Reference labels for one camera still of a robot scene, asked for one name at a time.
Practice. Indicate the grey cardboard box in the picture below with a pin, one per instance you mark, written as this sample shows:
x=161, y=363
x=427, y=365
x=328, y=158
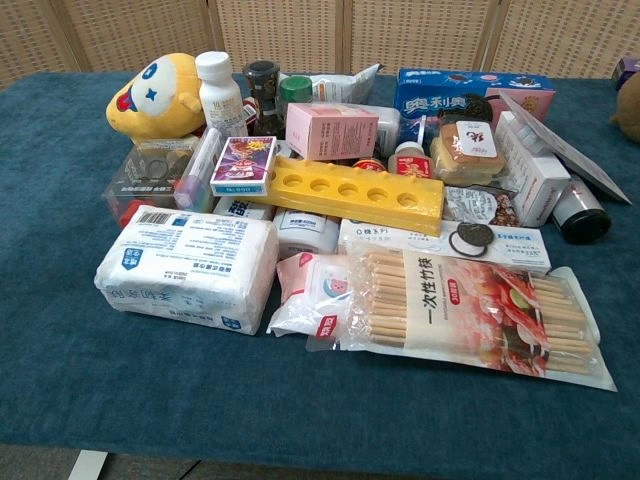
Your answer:
x=585, y=155

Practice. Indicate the purple playing card box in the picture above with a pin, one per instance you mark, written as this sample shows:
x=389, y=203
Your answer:
x=242, y=162

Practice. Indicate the pink cardboard box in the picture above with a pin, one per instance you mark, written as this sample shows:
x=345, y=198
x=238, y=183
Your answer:
x=325, y=130

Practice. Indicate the blue cookie package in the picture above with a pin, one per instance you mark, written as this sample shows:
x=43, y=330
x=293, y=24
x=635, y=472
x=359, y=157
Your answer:
x=430, y=100

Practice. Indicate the long white Oreo box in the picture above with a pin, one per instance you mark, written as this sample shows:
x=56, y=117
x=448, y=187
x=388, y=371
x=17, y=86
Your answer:
x=500, y=245

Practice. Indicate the clear box with hand grips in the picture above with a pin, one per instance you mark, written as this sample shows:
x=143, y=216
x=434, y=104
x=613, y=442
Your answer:
x=140, y=180

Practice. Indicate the white cardboard box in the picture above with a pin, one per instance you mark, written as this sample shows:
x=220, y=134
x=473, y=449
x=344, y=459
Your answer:
x=535, y=180

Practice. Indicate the purple toothpaste box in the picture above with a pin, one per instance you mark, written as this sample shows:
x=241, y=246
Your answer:
x=627, y=72

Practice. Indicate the white bottle with blue label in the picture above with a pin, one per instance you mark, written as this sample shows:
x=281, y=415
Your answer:
x=305, y=232

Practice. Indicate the pink wet wipes packet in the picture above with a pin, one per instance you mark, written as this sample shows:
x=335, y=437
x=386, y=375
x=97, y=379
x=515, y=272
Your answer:
x=310, y=285

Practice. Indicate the yellow block with holes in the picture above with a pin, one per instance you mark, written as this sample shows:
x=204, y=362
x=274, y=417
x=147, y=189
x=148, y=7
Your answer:
x=350, y=195

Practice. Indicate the white blue milk carton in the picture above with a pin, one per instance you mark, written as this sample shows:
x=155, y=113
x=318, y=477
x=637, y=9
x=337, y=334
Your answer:
x=240, y=209

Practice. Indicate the small red can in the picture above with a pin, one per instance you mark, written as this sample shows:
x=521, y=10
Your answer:
x=367, y=165

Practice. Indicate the brown milk tea bottle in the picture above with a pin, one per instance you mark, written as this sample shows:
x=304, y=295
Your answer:
x=410, y=162

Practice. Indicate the white plastic tub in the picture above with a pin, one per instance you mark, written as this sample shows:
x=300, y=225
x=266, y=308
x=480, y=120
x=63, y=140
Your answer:
x=387, y=125

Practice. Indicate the white tissue pack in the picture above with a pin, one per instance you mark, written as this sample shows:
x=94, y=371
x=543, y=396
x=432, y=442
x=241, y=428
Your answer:
x=185, y=265

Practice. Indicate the disposable bamboo chopsticks bag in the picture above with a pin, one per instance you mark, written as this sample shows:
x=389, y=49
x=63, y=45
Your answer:
x=450, y=310

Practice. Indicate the small dark red bottle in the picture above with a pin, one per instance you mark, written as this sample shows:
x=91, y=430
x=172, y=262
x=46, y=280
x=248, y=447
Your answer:
x=249, y=107

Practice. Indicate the green lid jar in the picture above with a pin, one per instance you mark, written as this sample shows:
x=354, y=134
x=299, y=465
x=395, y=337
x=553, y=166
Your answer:
x=296, y=89

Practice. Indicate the dark spice grinder jar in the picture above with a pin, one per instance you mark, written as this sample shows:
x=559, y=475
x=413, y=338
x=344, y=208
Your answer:
x=262, y=95

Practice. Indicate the white snack bag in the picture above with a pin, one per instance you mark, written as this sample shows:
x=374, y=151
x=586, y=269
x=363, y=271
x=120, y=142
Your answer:
x=345, y=85

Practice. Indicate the silver nut snack packet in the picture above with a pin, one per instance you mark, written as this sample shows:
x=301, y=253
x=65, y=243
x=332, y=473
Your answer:
x=480, y=205

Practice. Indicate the packaged bread cake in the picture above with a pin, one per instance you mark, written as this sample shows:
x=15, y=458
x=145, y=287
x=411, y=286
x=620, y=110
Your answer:
x=465, y=150

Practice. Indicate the white pill bottle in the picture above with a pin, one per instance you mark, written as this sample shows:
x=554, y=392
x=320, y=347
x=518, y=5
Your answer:
x=220, y=100

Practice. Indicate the yellow plush toy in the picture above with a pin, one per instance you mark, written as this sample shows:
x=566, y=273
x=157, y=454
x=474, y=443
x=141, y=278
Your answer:
x=150, y=95

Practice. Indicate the blue table cloth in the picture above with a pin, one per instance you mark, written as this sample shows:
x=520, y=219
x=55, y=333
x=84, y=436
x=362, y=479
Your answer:
x=150, y=390

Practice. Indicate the black silver spray can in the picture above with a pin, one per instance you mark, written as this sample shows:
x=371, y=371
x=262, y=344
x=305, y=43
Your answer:
x=582, y=215

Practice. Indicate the wicker folding screen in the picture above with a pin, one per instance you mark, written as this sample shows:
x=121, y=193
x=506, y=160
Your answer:
x=150, y=30

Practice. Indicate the brown plush toy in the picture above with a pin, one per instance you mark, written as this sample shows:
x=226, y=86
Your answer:
x=630, y=110

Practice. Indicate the white table frame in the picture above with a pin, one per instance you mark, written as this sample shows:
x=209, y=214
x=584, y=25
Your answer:
x=87, y=465

